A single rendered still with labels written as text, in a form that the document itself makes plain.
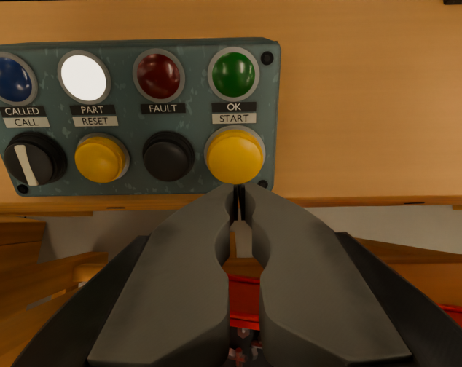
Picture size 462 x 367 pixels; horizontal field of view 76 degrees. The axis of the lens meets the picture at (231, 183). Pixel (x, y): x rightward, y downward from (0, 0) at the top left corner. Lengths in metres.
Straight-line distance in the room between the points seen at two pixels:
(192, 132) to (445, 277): 0.27
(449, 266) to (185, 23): 0.31
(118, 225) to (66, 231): 0.19
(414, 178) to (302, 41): 0.11
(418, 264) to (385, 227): 0.88
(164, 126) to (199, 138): 0.02
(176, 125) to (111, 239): 1.03
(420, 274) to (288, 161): 0.19
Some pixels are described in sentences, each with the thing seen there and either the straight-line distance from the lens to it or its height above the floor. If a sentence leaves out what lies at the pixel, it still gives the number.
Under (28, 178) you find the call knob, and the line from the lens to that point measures 0.18.
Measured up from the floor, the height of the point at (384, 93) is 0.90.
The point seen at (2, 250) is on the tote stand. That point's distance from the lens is 1.15.
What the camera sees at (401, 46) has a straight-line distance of 0.24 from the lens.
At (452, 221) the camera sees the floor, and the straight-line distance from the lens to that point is 1.34.
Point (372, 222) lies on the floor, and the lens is 1.19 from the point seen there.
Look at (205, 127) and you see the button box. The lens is 0.15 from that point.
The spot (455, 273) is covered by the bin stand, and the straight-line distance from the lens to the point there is 0.35.
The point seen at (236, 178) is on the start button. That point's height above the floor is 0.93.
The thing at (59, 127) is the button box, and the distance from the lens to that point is 0.18.
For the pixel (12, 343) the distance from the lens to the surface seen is 0.40.
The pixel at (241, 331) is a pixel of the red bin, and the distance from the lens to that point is 0.22.
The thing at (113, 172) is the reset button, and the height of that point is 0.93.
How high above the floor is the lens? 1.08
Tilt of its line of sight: 83 degrees down
